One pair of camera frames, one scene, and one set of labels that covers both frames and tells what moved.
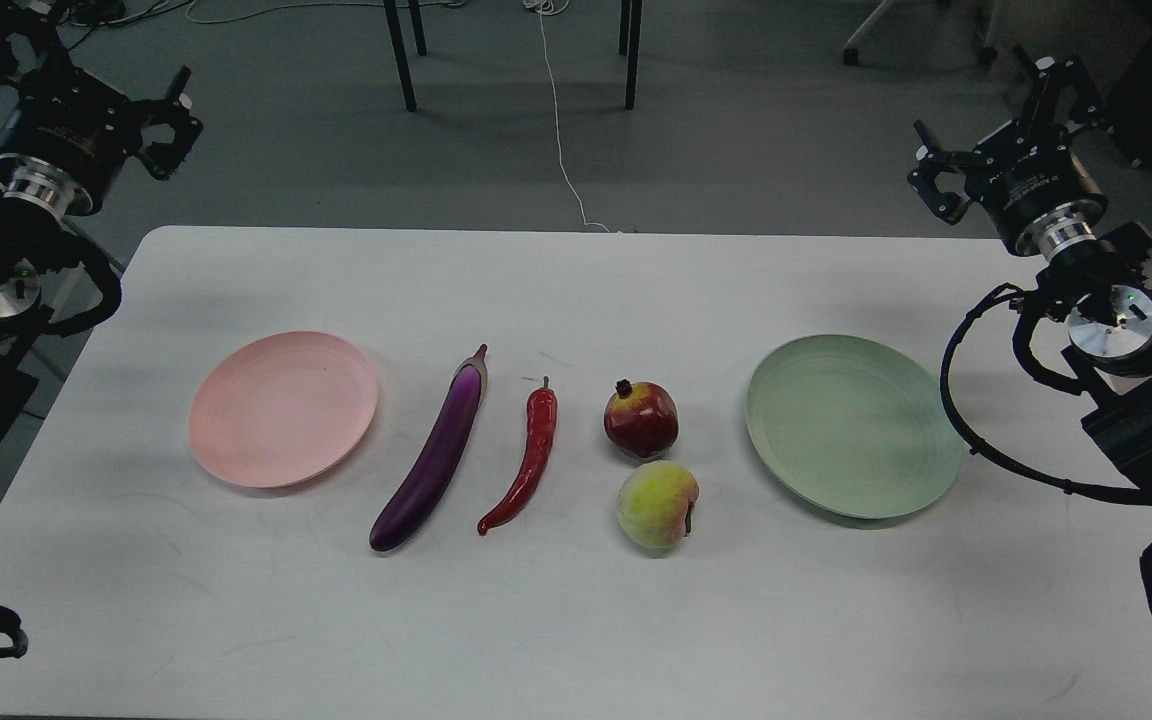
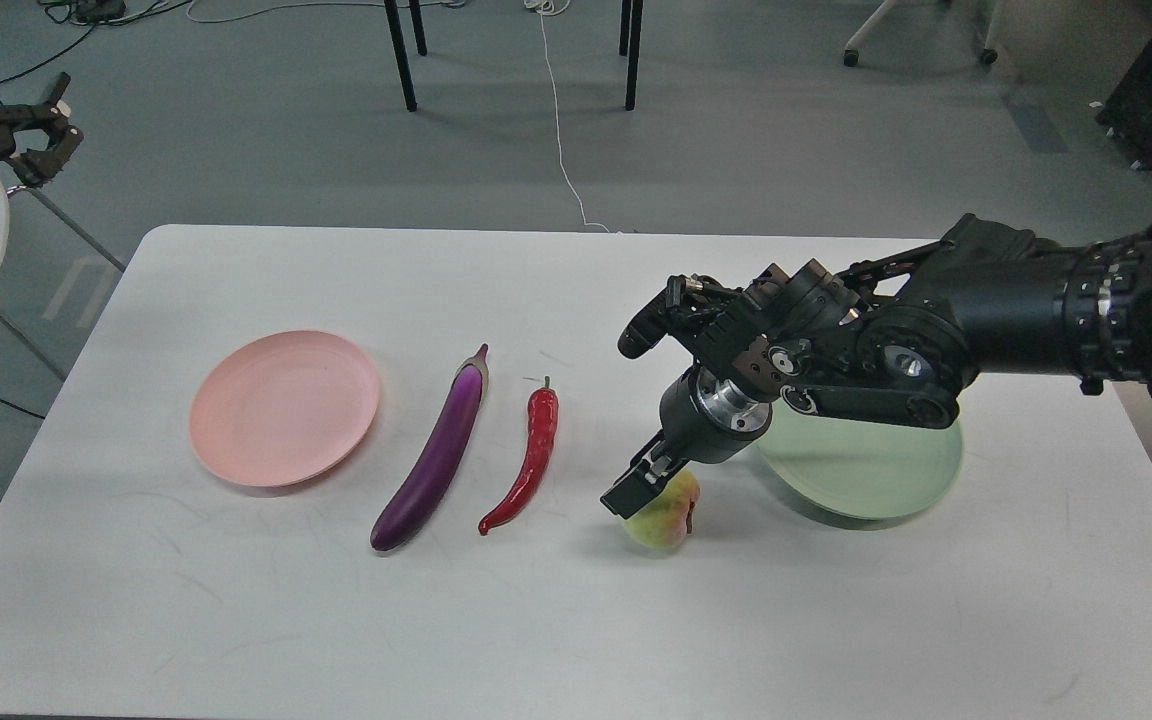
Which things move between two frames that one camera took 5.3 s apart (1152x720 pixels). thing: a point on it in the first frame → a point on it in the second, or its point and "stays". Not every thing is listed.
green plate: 855,425 stays
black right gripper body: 1023,174 → 705,420
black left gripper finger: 175,103 → 19,116
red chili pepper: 541,426 stays
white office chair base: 987,54 stays
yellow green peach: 656,503 stays
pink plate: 282,410 stays
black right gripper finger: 934,161 → 646,477
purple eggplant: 433,473 stays
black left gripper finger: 163,159 → 35,167
